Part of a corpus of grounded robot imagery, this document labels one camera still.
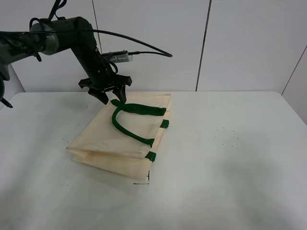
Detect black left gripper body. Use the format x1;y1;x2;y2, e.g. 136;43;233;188
78;47;132;92

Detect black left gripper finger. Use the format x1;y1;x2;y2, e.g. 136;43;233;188
88;89;108;104
112;85;127;104

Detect cream linen bag green handles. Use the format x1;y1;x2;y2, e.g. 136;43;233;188
67;93;171;180

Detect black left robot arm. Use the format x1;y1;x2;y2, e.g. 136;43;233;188
0;17;132;108

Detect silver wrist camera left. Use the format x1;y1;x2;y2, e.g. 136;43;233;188
101;50;133;63

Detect black camera cable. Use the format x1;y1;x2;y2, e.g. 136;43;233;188
30;16;173;58

